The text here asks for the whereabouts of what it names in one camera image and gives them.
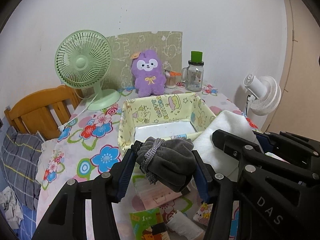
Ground grey gloves bundle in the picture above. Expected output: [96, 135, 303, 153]
[136, 137, 196, 192]

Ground yellow cartoon tissue pack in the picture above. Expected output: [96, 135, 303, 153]
[193, 202, 213, 226]

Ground pink wet wipes pack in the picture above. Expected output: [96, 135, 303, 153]
[133, 178, 190, 210]

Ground white and beige sock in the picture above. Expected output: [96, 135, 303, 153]
[167, 211, 204, 240]

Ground white towel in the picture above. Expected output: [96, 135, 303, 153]
[193, 111, 260, 181]

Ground floral tablecloth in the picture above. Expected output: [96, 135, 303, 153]
[35, 81, 263, 240]

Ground yellow cartoon fabric storage box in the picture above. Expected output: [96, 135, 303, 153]
[118, 92, 216, 155]

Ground cotton swab container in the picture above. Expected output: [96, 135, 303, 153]
[165, 76, 177, 88]

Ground beige door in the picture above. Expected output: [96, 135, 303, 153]
[261, 0, 319, 140]

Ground purple plush bunny toy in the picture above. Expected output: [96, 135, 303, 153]
[131, 49, 166, 98]

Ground orange small scissors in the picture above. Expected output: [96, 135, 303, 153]
[165, 70, 182, 77]

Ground glass mason jar mug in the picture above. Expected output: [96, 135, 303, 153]
[181, 60, 204, 92]

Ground white standing fan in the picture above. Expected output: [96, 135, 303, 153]
[244, 74, 281, 116]

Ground wooden bed headboard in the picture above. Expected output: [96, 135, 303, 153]
[4, 85, 82, 139]

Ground green desk fan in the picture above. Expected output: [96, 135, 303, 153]
[54, 30, 120, 111]

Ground green cartoon puzzle board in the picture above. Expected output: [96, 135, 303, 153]
[103, 31, 183, 89]

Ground green cup on jar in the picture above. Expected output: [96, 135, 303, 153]
[190, 51, 203, 63]

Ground grey plaid pillow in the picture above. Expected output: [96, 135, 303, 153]
[1, 126, 43, 210]

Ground white fan power cable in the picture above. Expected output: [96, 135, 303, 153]
[57, 94, 97, 132]

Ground black fan power cable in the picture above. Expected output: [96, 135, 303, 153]
[244, 93, 251, 117]

